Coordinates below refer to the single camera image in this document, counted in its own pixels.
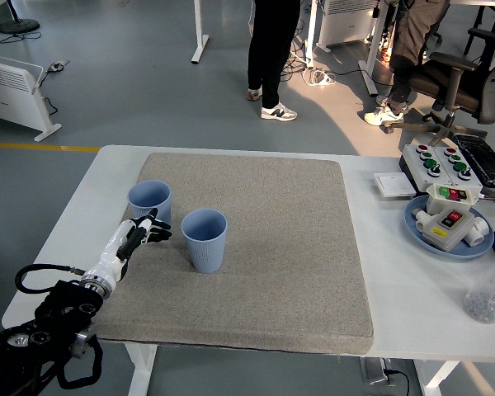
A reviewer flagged white panel heater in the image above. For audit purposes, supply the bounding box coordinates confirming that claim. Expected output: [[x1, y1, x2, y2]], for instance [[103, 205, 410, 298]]
[[316, 0, 380, 53], [0, 52, 63, 143]]

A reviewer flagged grey red-black switch box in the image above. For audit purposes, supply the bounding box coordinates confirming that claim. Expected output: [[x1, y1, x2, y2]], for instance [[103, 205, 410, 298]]
[[420, 207, 476, 253]]

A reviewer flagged seated person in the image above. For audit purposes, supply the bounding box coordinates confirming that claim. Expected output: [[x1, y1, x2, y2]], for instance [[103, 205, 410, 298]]
[[363, 0, 450, 127]]

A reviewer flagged standing person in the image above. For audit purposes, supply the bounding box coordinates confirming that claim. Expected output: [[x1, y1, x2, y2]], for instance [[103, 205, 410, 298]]
[[246, 0, 299, 121]]

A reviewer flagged blue plate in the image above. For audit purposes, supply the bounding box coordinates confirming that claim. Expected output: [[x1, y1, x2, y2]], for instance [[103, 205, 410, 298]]
[[403, 194, 495, 261]]

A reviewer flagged white green-red switch box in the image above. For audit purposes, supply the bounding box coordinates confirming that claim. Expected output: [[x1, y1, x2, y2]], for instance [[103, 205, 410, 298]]
[[425, 183, 483, 215]]

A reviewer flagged white table leg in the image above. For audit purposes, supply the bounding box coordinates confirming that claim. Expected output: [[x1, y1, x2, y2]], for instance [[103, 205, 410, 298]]
[[414, 361, 461, 396], [123, 342, 158, 396]]

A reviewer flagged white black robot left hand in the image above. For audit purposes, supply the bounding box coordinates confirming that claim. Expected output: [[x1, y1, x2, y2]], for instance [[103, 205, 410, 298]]
[[82, 208, 173, 292]]

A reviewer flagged white desk leg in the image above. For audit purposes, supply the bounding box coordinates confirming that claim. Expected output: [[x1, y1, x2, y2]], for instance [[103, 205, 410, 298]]
[[358, 0, 391, 98], [303, 0, 319, 69], [191, 0, 210, 64]]

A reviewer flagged grey-brown mat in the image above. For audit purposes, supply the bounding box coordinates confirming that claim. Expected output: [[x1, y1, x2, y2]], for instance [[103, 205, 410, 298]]
[[81, 152, 375, 356]]

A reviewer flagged white pipe fitting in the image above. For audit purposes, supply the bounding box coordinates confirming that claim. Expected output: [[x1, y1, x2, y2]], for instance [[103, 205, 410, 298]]
[[411, 208, 432, 232], [465, 214, 492, 248]]

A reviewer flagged black round stand base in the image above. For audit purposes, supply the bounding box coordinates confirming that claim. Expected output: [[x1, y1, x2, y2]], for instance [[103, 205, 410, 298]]
[[0, 0, 41, 35]]

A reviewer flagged clear bottle red cap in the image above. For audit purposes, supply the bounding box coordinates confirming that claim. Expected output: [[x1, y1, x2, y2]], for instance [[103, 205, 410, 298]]
[[461, 247, 495, 325]]

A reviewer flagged blue ribbed plastic cup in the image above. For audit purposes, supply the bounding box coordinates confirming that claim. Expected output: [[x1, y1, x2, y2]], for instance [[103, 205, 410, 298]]
[[181, 208, 229, 274], [127, 179, 173, 226]]

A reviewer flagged floor socket plug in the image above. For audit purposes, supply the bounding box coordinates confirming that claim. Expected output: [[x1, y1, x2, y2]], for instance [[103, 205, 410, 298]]
[[45, 59, 71, 75]]

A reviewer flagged white wall switch plate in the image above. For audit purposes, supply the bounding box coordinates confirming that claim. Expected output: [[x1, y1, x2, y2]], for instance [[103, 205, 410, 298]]
[[373, 172, 417, 200]]

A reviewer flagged black keyboard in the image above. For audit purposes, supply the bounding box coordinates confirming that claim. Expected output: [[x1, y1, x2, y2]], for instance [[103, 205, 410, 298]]
[[453, 134, 495, 191]]

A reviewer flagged black office chair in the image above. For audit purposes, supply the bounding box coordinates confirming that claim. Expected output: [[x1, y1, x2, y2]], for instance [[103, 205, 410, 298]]
[[383, 26, 495, 148]]

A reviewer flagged white four-button control box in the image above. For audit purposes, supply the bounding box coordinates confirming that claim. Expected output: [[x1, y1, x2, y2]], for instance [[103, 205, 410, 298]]
[[398, 144, 455, 194], [431, 144, 484, 191]]

